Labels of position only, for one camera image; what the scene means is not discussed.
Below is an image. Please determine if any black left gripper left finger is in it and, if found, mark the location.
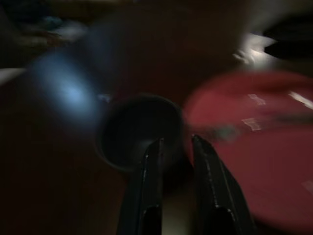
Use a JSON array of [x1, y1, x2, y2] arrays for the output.
[[116, 137, 164, 235]]

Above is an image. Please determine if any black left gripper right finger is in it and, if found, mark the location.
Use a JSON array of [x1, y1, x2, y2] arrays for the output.
[[191, 134, 258, 235]]

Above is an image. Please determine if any dark round bowl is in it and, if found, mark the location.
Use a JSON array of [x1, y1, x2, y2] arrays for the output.
[[94, 94, 184, 172]]

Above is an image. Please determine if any red fabric item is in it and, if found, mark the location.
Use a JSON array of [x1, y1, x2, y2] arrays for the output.
[[182, 70, 313, 235]]

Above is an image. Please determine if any blue round object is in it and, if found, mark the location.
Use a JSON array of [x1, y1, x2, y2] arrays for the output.
[[26, 48, 105, 129]]

